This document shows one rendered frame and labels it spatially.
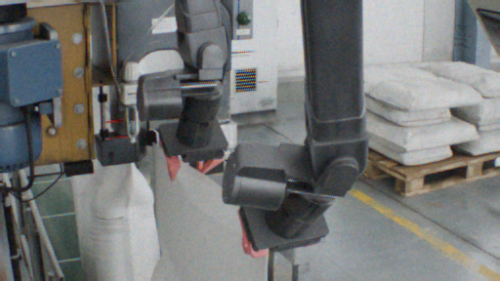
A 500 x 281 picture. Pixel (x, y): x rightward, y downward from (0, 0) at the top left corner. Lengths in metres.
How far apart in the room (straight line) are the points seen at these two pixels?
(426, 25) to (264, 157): 6.24
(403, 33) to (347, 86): 6.11
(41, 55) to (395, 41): 5.83
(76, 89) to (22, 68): 0.31
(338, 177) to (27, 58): 0.52
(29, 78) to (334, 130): 0.52
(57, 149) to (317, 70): 0.79
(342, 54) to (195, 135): 0.48
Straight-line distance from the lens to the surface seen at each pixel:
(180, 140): 1.09
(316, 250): 1.47
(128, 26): 1.32
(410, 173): 4.00
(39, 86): 1.04
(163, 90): 1.01
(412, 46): 6.85
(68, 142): 1.34
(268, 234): 0.83
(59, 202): 2.92
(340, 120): 0.67
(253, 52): 5.25
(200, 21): 1.00
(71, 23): 1.30
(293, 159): 0.74
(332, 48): 0.62
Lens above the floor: 1.45
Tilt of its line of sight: 17 degrees down
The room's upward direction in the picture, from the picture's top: straight up
